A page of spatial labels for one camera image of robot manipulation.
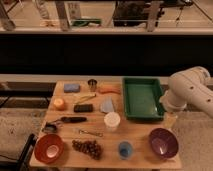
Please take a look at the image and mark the orange apple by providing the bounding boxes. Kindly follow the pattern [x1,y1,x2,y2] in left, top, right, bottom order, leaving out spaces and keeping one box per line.
[53,98,66,110]

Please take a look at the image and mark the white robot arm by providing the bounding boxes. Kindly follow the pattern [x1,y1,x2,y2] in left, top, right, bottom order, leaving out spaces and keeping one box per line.
[159,66,213,129]

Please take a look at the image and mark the purple bowl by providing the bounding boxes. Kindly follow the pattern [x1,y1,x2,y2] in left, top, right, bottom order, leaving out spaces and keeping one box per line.
[149,128,179,159]

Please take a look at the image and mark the red bowl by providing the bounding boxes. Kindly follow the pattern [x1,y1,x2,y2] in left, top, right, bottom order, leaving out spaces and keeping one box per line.
[34,134,64,164]

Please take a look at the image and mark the green plastic tray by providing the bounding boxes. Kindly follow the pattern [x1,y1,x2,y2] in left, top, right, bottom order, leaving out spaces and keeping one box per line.
[122,78,165,121]

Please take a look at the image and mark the blue cup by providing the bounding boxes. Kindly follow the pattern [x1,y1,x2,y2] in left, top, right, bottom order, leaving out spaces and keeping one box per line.
[118,141,133,160]

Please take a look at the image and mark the white cup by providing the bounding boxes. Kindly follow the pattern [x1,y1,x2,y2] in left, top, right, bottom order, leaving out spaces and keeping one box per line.
[104,112,120,131]

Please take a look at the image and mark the orange carrot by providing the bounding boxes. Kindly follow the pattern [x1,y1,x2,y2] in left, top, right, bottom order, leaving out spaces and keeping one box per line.
[98,86,120,94]

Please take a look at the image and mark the bunch of dark grapes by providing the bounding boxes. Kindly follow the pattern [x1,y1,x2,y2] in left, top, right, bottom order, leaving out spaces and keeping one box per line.
[72,140,102,160]

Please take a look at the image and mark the small metal cup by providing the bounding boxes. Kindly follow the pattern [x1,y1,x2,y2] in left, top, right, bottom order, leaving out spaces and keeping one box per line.
[87,79,97,92]

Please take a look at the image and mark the metal key tool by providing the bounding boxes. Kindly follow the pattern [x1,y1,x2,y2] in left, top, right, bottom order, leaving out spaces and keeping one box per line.
[78,130,103,137]

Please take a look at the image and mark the black rectangular block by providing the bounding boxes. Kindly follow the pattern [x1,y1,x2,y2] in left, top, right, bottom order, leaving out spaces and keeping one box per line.
[74,104,93,113]

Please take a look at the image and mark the yellow banana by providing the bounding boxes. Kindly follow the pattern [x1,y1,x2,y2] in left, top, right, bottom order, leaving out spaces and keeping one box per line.
[74,93,96,104]

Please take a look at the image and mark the blue sponge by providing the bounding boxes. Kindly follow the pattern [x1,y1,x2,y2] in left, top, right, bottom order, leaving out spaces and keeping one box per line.
[64,83,80,93]

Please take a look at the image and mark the small black clip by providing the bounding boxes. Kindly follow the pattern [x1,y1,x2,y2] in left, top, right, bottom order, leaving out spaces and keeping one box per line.
[43,123,57,133]

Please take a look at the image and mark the black chair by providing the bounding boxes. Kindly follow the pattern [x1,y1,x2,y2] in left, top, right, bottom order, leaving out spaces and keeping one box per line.
[0,134,36,171]

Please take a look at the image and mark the black handled tool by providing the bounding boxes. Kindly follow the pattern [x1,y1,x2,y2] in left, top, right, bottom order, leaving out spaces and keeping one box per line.
[52,117,87,124]

